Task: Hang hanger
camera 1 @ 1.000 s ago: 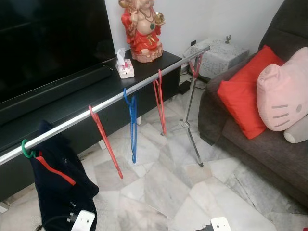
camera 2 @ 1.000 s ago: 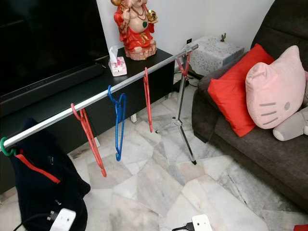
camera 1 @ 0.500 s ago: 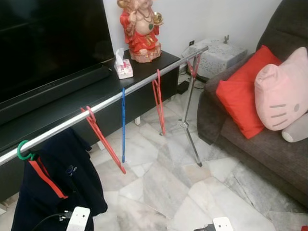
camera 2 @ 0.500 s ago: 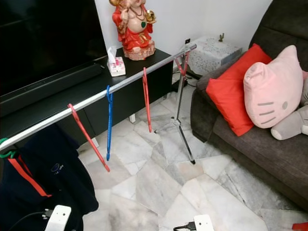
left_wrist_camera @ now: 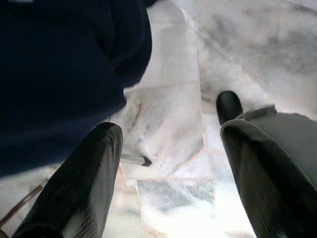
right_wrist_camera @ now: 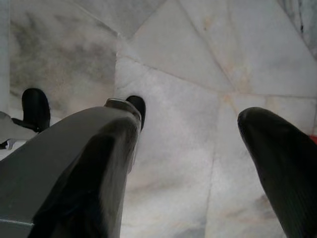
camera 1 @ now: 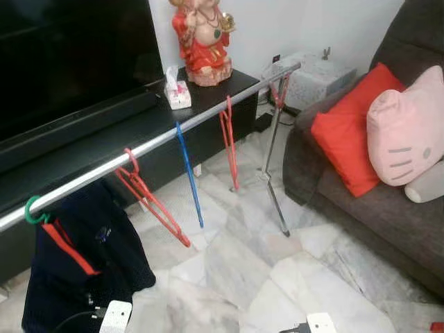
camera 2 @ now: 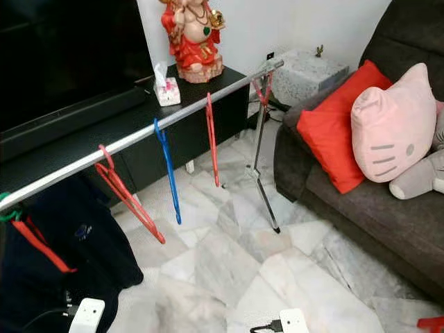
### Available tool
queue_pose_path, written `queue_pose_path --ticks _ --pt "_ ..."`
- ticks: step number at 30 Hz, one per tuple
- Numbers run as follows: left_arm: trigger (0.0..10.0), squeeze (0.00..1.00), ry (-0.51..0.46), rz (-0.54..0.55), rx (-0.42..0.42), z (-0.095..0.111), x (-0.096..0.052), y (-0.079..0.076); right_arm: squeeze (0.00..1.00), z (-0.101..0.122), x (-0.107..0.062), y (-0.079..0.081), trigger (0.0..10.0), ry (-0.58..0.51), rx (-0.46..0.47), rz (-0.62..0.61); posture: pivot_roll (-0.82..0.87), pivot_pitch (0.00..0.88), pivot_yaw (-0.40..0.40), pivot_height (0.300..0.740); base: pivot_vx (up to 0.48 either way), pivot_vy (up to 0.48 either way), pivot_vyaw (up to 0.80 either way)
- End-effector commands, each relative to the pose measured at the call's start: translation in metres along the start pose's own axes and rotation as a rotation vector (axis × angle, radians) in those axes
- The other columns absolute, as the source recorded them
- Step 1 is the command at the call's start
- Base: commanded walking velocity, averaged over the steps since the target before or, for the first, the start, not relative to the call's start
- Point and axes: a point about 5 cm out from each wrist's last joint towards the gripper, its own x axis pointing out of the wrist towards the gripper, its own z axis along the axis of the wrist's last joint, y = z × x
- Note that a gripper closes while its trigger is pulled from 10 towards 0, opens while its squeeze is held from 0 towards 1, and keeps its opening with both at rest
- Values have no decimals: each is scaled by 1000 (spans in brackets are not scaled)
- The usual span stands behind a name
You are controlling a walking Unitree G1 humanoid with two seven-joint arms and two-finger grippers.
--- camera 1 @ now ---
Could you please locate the red clothes hanger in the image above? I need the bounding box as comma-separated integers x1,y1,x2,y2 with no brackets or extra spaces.
219,96,241,193

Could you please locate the blue clothes hanger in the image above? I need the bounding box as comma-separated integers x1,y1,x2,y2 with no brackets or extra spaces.
174,122,205,229

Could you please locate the green clothes hanger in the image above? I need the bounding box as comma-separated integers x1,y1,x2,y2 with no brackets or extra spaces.
24,196,51,226

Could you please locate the grey Totoro plush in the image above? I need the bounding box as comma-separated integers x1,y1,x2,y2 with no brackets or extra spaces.
404,161,444,204

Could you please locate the pink Hello Kitty cushion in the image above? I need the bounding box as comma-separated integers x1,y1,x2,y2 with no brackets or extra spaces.
366,66,444,187

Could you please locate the dark brown fabric sofa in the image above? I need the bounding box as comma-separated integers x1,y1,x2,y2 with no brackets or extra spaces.
283,0,444,299

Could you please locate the red cushion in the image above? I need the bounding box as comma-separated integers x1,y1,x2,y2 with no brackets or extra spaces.
310,62,407,198

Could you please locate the grey speckled stone table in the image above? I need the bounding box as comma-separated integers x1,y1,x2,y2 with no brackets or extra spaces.
262,50,356,112

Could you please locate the black TV cabinet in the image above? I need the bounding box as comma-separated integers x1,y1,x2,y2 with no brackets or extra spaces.
0,68,261,285

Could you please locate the red Ganesha statue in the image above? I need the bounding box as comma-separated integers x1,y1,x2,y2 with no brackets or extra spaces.
169,0,237,87

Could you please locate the white tissue box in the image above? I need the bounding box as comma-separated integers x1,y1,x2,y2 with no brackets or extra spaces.
164,66,193,110

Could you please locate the silver metal clothes rack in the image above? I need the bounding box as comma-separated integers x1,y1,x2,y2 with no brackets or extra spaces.
0,61,302,238

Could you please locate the black soundbar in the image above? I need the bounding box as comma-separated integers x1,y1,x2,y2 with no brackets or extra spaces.
0,89,164,174

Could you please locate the black television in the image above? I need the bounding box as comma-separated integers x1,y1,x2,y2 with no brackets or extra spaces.
0,0,164,139

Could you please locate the navy zip shirt with logo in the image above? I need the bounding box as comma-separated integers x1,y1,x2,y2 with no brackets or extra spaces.
21,182,157,333

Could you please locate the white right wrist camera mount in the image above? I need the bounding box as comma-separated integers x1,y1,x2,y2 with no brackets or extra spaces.
306,312,339,333

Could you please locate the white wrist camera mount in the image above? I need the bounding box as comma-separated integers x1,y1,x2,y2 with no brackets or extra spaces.
306,312,339,333
99,300,133,333

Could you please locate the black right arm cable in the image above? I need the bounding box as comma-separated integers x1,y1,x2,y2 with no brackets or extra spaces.
280,321,311,333

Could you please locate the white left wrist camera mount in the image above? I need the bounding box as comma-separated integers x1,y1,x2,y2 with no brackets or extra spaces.
99,300,133,333

